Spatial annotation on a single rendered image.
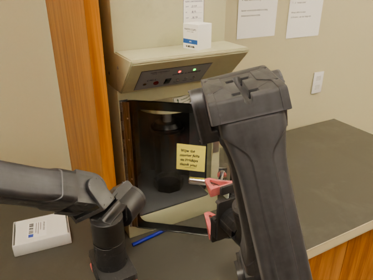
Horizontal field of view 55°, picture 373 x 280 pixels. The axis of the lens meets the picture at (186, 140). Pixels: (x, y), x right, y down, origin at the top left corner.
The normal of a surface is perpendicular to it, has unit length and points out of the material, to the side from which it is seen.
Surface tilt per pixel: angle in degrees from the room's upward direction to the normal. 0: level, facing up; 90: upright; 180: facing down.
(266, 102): 67
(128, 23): 90
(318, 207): 0
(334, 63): 90
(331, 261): 90
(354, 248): 90
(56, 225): 0
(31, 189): 56
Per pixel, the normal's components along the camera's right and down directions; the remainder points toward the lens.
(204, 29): 0.71, 0.30
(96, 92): 0.48, 0.37
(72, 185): 0.77, -0.37
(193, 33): -0.70, 0.30
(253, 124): -0.05, 0.04
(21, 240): 0.00, -0.90
